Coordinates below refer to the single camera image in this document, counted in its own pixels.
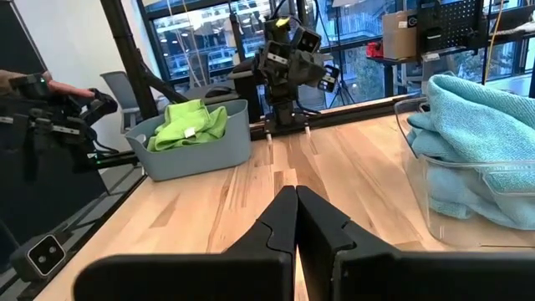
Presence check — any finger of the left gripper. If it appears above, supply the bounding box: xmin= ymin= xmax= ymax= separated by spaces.
xmin=267 ymin=40 xmax=293 ymax=67
xmin=317 ymin=64 xmax=341 ymax=94

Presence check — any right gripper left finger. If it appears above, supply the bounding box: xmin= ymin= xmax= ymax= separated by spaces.
xmin=73 ymin=186 xmax=299 ymax=301

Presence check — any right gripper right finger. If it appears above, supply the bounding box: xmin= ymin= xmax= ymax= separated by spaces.
xmin=296 ymin=186 xmax=535 ymax=301

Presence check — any bright green microfiber towel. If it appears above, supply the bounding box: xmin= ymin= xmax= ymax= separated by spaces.
xmin=145 ymin=120 xmax=210 ymax=153
xmin=163 ymin=99 xmax=229 ymax=141

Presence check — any black tripod stand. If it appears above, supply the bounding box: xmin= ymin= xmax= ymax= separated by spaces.
xmin=328 ymin=6 xmax=357 ymax=105

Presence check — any small red object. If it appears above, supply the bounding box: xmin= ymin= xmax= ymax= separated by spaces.
xmin=366 ymin=41 xmax=385 ymax=59

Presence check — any black shelf table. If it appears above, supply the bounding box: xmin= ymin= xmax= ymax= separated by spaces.
xmin=367 ymin=23 xmax=535 ymax=98

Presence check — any dark computer mouse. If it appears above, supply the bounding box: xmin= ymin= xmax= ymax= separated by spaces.
xmin=204 ymin=85 xmax=234 ymax=99

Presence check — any cardboard box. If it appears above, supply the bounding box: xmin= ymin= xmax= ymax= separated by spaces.
xmin=381 ymin=10 xmax=419 ymax=60

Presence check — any large glass window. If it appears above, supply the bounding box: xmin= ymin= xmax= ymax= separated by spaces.
xmin=137 ymin=0 xmax=535 ymax=110

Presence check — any grey desk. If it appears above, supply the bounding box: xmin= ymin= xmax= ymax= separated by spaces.
xmin=181 ymin=88 xmax=252 ymax=105

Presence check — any clear plastic basket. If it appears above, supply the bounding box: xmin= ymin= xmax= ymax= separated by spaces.
xmin=392 ymin=96 xmax=535 ymax=248

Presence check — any teal-grey plastic basket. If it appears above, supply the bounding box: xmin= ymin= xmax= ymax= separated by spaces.
xmin=124 ymin=99 xmax=252 ymax=182

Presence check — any black pegboard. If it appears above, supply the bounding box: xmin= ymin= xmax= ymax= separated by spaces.
xmin=416 ymin=0 xmax=486 ymax=58

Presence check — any grey office chair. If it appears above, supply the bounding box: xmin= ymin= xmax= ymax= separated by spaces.
xmin=99 ymin=70 xmax=144 ymax=135

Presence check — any person's hand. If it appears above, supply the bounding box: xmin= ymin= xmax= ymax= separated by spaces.
xmin=0 ymin=69 xmax=96 ymax=100

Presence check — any black panel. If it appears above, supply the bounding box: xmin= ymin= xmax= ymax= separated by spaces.
xmin=0 ymin=0 xmax=110 ymax=268

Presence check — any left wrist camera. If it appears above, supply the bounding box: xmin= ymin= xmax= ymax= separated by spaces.
xmin=292 ymin=26 xmax=324 ymax=54

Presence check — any black frame upright post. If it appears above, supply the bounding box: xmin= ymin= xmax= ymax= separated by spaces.
xmin=99 ymin=0 xmax=189 ymax=121

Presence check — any yellow extension cable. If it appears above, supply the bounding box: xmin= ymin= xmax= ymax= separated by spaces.
xmin=483 ymin=0 xmax=507 ymax=83

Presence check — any table-level camera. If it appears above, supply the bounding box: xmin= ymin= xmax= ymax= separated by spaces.
xmin=8 ymin=232 xmax=69 ymax=283

